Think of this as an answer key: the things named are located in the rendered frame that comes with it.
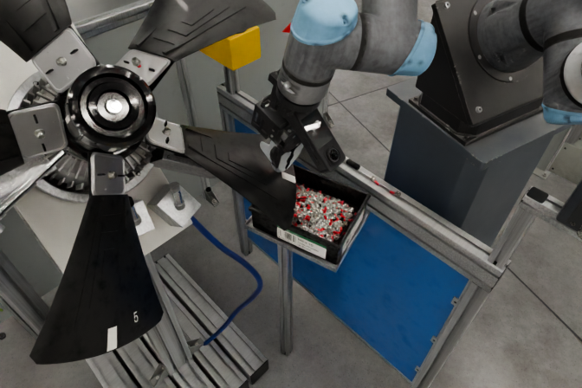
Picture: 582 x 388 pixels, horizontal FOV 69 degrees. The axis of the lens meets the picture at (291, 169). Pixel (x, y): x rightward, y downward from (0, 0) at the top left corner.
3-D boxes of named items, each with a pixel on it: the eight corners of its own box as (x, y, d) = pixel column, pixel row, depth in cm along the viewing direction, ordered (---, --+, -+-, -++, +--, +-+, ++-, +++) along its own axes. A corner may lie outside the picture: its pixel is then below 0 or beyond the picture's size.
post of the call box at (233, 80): (225, 91, 126) (221, 53, 117) (234, 87, 128) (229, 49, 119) (232, 95, 125) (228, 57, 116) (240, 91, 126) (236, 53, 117)
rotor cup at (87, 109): (36, 147, 66) (40, 136, 55) (67, 63, 69) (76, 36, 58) (131, 174, 73) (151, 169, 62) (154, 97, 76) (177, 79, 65)
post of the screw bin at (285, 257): (281, 352, 157) (275, 213, 100) (285, 345, 159) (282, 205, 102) (287, 356, 156) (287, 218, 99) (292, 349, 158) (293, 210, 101)
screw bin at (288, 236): (249, 227, 97) (247, 207, 92) (286, 180, 107) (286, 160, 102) (337, 268, 89) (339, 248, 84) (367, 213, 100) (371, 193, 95)
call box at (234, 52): (197, 54, 120) (190, 18, 113) (225, 42, 125) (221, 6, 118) (233, 76, 112) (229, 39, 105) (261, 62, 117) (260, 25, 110)
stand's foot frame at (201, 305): (71, 334, 162) (63, 325, 156) (171, 263, 184) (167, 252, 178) (161, 475, 131) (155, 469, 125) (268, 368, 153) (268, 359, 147)
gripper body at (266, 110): (281, 108, 77) (295, 58, 67) (313, 139, 75) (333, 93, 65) (248, 126, 73) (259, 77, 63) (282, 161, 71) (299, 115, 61)
